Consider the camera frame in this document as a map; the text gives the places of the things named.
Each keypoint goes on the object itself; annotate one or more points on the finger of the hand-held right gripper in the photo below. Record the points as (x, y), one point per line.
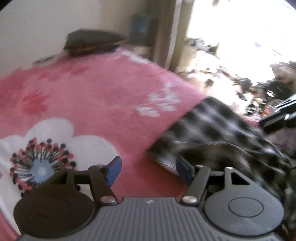
(277, 121)
(288, 104)

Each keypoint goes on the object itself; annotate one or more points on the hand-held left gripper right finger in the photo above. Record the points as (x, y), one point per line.
(183, 171)

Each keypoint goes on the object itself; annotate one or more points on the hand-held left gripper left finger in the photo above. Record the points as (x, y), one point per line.
(115, 171)

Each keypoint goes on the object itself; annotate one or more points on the black white plaid shirt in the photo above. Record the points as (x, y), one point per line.
(219, 129)

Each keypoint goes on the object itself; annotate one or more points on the pink floral blanket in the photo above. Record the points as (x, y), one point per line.
(92, 92)

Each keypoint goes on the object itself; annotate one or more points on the beige curtain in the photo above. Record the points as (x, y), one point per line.
(179, 34)

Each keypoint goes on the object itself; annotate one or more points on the dark grey folded garment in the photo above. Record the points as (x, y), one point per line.
(92, 38)

